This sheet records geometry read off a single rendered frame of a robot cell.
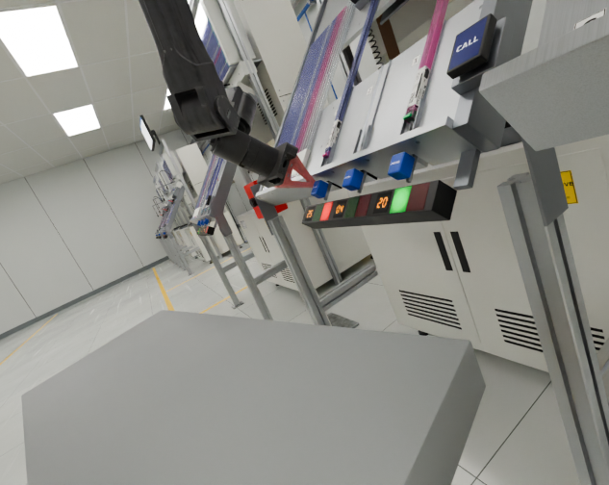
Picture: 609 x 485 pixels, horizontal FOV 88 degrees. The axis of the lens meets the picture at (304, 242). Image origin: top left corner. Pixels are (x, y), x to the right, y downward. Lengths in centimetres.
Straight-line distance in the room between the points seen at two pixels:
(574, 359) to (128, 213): 891
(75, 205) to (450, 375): 908
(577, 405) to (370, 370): 37
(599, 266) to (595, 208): 11
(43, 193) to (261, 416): 912
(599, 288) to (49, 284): 919
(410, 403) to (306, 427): 7
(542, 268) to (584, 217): 32
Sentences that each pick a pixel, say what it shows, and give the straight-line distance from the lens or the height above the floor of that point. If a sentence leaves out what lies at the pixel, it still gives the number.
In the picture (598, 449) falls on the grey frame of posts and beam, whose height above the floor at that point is 27.
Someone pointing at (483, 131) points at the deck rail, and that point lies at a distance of 42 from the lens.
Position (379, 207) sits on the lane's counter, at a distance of 47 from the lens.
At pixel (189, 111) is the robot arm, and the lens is 54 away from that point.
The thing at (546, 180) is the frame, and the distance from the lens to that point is 42.
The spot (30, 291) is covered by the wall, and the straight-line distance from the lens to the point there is 936.
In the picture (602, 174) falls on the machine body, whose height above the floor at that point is 54.
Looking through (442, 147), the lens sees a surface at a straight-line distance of 45.
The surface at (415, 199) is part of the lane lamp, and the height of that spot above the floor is 65.
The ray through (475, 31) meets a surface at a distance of 43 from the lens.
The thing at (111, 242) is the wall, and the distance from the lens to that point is 905.
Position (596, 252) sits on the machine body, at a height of 40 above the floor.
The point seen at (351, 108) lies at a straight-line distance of 68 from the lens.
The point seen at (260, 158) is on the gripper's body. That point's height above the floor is 79.
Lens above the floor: 74
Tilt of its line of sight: 12 degrees down
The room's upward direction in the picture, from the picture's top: 23 degrees counter-clockwise
